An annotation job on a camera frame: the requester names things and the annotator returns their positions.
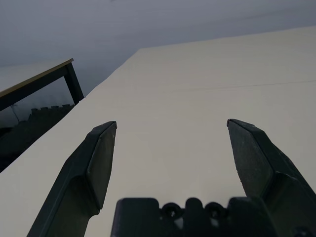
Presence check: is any dark foam puzzle floor mat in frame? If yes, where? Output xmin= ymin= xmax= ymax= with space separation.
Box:
xmin=0 ymin=103 xmax=75 ymax=172

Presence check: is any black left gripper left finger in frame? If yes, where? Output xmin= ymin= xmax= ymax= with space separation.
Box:
xmin=26 ymin=120 xmax=118 ymax=237

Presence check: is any side table with black frame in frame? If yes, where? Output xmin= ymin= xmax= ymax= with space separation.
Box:
xmin=0 ymin=58 xmax=84 ymax=112

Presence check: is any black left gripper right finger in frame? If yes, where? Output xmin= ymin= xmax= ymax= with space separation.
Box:
xmin=226 ymin=118 xmax=316 ymax=237

